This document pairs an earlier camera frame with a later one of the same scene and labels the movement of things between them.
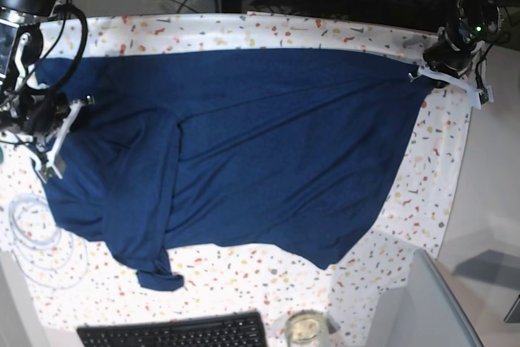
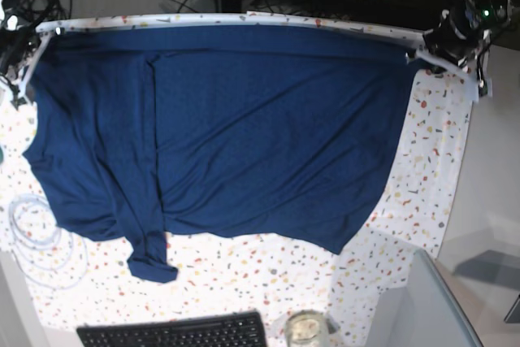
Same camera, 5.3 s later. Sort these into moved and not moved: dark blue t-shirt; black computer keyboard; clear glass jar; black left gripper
Moved: dark blue t-shirt; black left gripper
Not moved: clear glass jar; black computer keyboard
